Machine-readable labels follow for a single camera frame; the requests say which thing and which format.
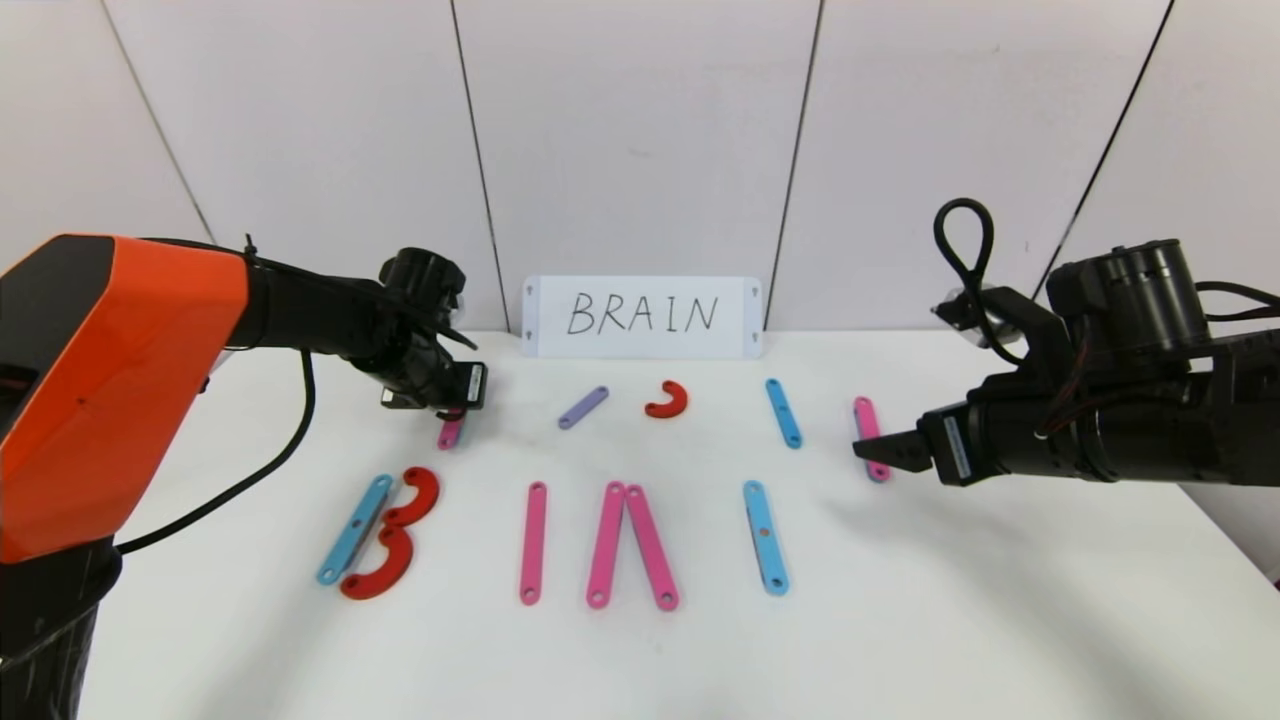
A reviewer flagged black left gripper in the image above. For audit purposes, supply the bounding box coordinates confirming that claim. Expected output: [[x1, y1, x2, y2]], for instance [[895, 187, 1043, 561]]
[[429, 361, 489, 422]]

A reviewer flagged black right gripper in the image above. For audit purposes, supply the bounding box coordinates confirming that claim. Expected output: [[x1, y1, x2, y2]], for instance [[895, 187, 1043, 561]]
[[852, 393, 1059, 487]]

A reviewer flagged white sign reading BRAIN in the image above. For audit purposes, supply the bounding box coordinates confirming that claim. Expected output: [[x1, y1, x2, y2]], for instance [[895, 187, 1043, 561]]
[[522, 276, 764, 360]]

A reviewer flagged light blue medium flat bar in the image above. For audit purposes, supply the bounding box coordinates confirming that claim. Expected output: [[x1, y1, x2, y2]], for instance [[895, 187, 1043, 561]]
[[765, 378, 804, 450]]

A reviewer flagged short purple flat bar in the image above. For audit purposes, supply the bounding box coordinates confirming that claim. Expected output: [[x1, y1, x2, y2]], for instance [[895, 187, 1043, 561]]
[[558, 386, 610, 431]]

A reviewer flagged light blue long flat bar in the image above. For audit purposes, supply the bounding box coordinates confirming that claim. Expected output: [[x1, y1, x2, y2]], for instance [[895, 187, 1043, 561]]
[[742, 480, 790, 597], [316, 474, 394, 587]]

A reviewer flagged large red curved piece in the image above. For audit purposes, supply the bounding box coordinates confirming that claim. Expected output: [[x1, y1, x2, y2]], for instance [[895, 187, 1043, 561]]
[[339, 524, 416, 601]]

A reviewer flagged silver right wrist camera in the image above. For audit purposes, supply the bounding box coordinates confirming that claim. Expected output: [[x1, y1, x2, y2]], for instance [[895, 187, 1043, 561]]
[[932, 290, 1021, 346]]

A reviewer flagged black looped right arm cable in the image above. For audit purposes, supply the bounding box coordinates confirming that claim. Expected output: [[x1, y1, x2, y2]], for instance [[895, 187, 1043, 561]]
[[933, 197, 1026, 366]]

